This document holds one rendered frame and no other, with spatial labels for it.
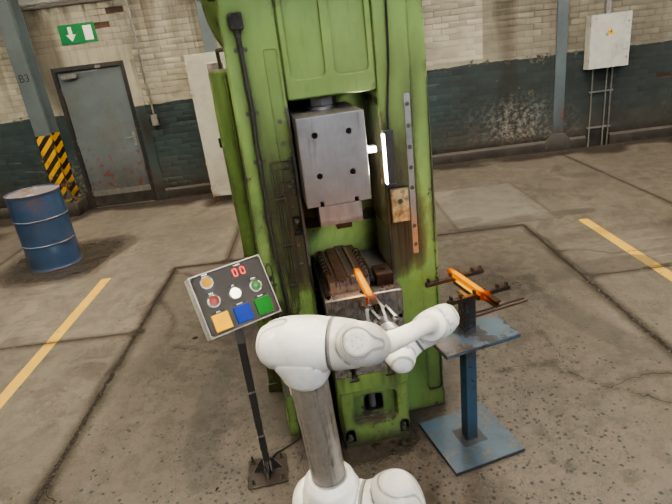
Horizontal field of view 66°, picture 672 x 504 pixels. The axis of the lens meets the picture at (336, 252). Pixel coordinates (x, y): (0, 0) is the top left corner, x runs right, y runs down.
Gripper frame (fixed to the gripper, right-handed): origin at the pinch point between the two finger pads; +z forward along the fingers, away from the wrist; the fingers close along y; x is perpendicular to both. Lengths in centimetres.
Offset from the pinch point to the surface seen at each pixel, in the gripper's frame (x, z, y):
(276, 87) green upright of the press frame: 80, 62, -23
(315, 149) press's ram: 54, 47, -11
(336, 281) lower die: -10.5, 44.2, -8.7
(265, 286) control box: -1, 33, -42
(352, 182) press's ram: 37, 46, 4
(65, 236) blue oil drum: -92, 418, -268
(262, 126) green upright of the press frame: 64, 61, -32
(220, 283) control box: 6, 29, -61
